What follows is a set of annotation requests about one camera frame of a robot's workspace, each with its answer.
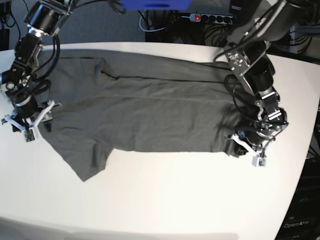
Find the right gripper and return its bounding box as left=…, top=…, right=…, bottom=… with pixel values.
left=1, top=93, right=62, bottom=133

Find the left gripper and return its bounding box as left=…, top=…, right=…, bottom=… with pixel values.
left=223, top=128, right=275, bottom=158

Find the black cable on floor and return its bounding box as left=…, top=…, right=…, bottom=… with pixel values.
left=0, top=0, right=30, bottom=50

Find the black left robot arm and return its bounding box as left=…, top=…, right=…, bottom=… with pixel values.
left=215, top=0, right=319, bottom=160

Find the white power strip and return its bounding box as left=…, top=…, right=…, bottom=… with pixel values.
left=187, top=13, right=237, bottom=25

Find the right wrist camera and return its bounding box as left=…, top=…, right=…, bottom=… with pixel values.
left=23, top=127, right=39, bottom=143

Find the grey T-shirt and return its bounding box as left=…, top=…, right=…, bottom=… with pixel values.
left=38, top=49, right=243, bottom=181

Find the black OpenArm base box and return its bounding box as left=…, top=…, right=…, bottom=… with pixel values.
left=275, top=157, right=320, bottom=240

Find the white cable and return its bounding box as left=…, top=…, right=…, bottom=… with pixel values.
left=139, top=9, right=191, bottom=33

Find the blue plastic box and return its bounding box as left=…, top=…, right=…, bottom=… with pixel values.
left=121, top=0, right=192, bottom=11

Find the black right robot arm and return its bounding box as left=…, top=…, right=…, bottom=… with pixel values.
left=0, top=0, right=93, bottom=141

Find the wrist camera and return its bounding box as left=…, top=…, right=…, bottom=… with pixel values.
left=23, top=127, right=39, bottom=143
left=252, top=155, right=267, bottom=168

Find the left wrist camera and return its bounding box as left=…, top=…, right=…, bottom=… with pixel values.
left=252, top=155, right=267, bottom=168

